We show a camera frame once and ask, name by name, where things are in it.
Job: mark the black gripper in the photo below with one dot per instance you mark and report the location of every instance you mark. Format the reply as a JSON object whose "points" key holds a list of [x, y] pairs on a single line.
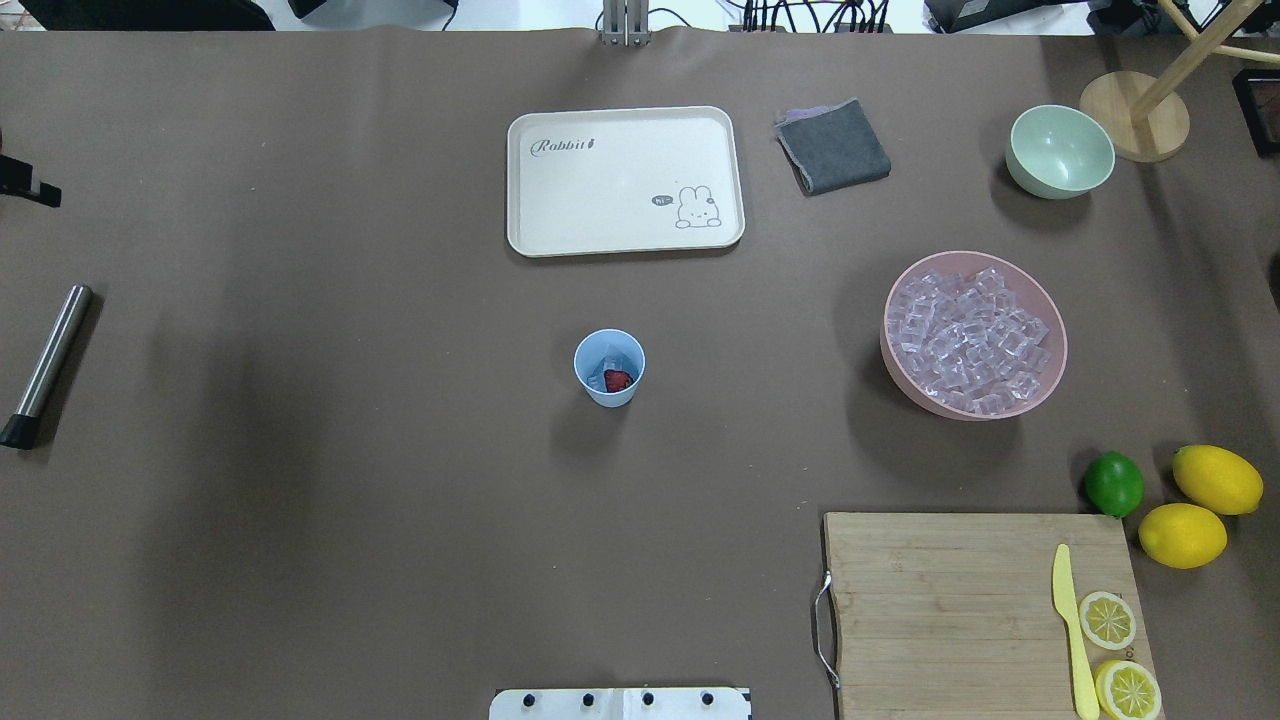
{"points": [[28, 183]]}

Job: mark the steel muddler black tip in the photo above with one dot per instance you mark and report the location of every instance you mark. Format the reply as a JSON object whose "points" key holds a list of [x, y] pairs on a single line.
{"points": [[21, 429]]}

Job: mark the ice cube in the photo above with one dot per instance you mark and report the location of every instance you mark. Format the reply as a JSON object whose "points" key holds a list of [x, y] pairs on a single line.
{"points": [[595, 378]]}

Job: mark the light blue plastic cup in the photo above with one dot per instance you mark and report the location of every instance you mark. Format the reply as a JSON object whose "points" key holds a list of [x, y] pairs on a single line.
{"points": [[605, 342]]}

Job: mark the red strawberry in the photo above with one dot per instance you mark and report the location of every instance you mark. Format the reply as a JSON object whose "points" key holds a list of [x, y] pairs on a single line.
{"points": [[616, 380]]}

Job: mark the clear ice cubes pile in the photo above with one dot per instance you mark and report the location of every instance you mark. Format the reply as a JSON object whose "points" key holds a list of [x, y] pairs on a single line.
{"points": [[970, 340]]}

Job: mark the wooden cup tree stand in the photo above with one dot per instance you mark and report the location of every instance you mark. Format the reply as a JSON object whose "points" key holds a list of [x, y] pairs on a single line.
{"points": [[1142, 115]]}

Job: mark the cream rabbit tray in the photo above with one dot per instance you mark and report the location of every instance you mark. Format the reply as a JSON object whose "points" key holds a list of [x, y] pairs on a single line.
{"points": [[623, 180]]}

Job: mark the grey folded cloth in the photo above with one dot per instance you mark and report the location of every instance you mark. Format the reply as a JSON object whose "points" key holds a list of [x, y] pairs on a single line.
{"points": [[832, 146]]}

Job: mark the wooden cutting board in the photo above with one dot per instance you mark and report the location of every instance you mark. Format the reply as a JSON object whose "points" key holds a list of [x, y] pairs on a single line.
{"points": [[949, 615]]}

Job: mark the pink bowl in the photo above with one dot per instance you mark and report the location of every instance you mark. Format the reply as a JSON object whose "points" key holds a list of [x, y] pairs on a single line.
{"points": [[900, 380]]}

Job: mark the light green bowl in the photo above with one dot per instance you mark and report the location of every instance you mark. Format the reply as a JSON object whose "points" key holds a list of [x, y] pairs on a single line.
{"points": [[1058, 153]]}

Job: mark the yellow plastic knife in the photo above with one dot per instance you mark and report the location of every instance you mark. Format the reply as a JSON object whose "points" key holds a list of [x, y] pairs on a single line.
{"points": [[1085, 700]]}

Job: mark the green lime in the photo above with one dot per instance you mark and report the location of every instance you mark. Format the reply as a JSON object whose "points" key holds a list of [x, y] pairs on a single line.
{"points": [[1114, 484]]}

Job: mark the lemon slice near knife tip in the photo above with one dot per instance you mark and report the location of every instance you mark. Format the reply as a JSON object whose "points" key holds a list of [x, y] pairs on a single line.
{"points": [[1108, 621]]}

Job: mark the yellow lemon farther out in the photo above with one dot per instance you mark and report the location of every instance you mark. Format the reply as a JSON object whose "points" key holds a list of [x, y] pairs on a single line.
{"points": [[1182, 535]]}

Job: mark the yellow lemon nearer board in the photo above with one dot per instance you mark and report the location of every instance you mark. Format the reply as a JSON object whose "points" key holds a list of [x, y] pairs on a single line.
{"points": [[1218, 479]]}

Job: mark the aluminium frame post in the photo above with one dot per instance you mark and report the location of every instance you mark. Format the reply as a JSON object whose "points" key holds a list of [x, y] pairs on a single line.
{"points": [[625, 23]]}

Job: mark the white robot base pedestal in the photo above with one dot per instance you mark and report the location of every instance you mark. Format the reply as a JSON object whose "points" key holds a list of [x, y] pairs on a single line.
{"points": [[696, 702]]}

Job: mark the lemon slice near knife handle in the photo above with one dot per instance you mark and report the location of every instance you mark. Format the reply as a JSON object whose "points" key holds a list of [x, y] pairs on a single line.
{"points": [[1128, 690]]}

